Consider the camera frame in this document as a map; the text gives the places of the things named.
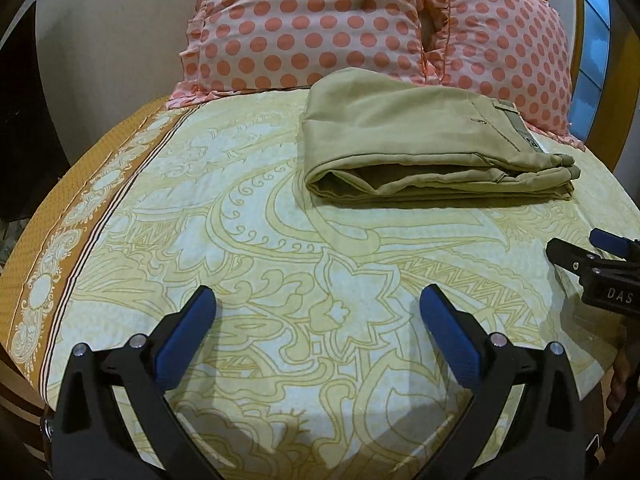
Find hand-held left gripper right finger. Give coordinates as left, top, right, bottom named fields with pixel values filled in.
left=419, top=284, right=601, bottom=480

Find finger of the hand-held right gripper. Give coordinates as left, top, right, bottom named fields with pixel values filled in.
left=545, top=237, right=601, bottom=281
left=589, top=228, right=640, bottom=257

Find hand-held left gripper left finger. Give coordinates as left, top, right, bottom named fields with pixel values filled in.
left=42, top=285, right=236, bottom=480

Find khaki pants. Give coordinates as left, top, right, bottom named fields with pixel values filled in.
left=300, top=66, right=582, bottom=209

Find person's right hand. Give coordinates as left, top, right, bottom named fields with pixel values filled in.
left=605, top=340, right=633, bottom=412

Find yellow patterned bedsheet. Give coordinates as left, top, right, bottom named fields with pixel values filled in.
left=0, top=87, right=640, bottom=480

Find pink polka dot pillow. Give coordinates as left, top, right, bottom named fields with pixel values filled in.
left=166, top=0, right=437, bottom=111
left=419, top=0, right=587, bottom=152

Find dark furniture panel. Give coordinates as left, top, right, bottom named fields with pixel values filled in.
left=0, top=0, right=67, bottom=222

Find window with yellow frame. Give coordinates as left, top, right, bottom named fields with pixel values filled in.
left=510, top=0, right=615, bottom=142

